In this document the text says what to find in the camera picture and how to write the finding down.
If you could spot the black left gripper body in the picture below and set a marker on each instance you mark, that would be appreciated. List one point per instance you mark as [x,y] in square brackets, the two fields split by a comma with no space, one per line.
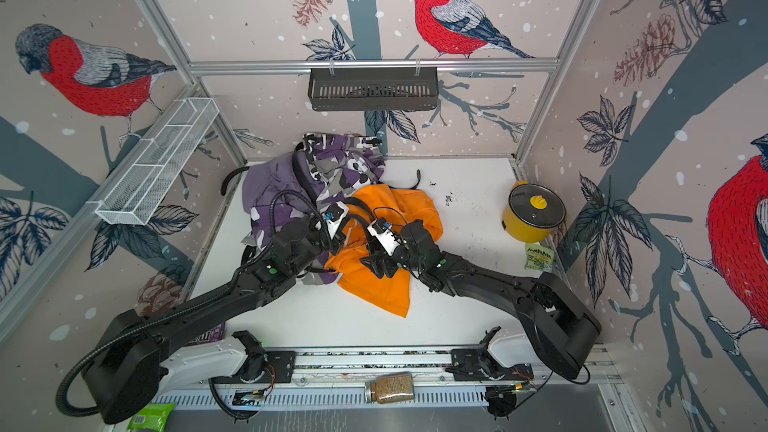
[317,245]

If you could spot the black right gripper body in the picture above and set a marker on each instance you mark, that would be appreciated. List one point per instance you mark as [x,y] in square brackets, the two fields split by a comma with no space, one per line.
[403,258]

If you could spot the orange trousers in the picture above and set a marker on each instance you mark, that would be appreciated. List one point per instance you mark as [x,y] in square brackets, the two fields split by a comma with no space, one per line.
[366,270]

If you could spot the lilac purple trousers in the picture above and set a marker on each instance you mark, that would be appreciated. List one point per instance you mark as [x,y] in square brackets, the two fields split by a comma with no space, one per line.
[262,182]

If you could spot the purple camouflage trousers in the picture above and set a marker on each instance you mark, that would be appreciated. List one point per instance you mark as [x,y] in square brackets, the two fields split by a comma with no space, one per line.
[344,163]

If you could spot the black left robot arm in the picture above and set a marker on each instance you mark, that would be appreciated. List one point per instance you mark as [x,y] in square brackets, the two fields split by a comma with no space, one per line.
[124,372]

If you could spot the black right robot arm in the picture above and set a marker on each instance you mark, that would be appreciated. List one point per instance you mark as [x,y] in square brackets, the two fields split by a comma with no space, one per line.
[559,326]

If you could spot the yellow cooking pot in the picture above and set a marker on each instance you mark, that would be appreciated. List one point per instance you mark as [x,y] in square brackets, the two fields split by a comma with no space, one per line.
[521,231]

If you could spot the green snack packet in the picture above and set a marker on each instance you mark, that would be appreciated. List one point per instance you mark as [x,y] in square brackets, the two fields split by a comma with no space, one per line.
[539,258]

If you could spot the purple candy packet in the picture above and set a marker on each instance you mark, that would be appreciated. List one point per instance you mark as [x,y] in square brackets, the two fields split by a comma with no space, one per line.
[213,335]

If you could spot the glass lid with yellow knob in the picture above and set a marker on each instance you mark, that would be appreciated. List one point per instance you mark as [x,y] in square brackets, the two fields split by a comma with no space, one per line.
[536,206]

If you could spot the jar of brown grains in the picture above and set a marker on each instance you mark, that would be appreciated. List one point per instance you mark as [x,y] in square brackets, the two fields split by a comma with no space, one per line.
[390,388]

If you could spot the green wipes packet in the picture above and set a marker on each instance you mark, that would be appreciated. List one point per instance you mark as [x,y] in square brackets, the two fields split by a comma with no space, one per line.
[153,417]

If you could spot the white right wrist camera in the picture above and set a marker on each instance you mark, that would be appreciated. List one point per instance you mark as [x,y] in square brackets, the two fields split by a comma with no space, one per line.
[381,230]

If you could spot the black hanging wire basket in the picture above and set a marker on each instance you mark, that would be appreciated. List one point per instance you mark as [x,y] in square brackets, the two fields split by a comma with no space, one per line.
[373,89]

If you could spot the white wire mesh shelf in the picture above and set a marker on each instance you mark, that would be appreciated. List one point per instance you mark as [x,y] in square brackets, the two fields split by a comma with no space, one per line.
[162,155]

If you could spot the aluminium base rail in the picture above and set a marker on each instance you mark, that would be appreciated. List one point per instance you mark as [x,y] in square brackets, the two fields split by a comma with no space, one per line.
[330,378]

